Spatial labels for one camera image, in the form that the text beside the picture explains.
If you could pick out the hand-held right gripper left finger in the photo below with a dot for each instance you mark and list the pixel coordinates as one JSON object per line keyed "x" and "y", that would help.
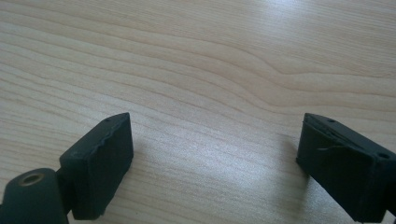
{"x": 99, "y": 165}

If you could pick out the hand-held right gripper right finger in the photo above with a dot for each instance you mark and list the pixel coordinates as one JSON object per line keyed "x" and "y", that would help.
{"x": 339, "y": 174}

